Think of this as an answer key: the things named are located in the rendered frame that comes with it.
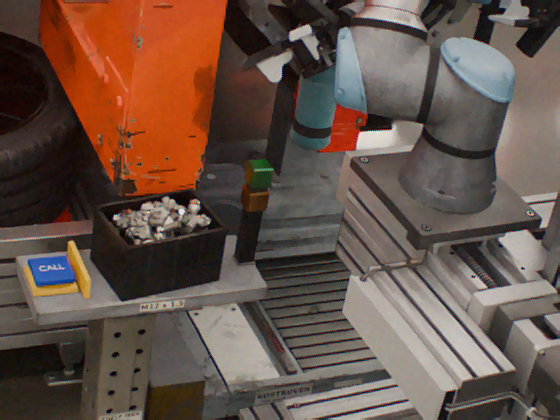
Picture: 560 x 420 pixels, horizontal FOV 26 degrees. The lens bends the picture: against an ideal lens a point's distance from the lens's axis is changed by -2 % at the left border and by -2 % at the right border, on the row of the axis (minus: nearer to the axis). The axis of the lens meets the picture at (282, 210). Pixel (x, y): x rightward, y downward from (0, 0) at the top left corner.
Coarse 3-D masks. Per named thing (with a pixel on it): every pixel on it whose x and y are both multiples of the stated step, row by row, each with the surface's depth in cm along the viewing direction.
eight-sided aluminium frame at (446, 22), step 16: (240, 0) 251; (256, 0) 246; (448, 0) 270; (256, 16) 248; (272, 16) 250; (432, 16) 272; (448, 16) 268; (464, 16) 270; (272, 32) 252; (432, 32) 269; (288, 64) 264
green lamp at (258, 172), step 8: (248, 160) 214; (256, 160) 215; (264, 160) 215; (248, 168) 214; (256, 168) 212; (264, 168) 213; (272, 168) 213; (248, 176) 214; (256, 176) 212; (264, 176) 213; (272, 176) 214; (248, 184) 214; (256, 184) 213; (264, 184) 214
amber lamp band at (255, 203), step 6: (246, 186) 216; (246, 192) 216; (252, 192) 215; (258, 192) 215; (264, 192) 216; (246, 198) 216; (252, 198) 215; (258, 198) 215; (264, 198) 216; (246, 204) 216; (252, 204) 216; (258, 204) 216; (264, 204) 217; (246, 210) 216; (252, 210) 216; (258, 210) 217; (264, 210) 217
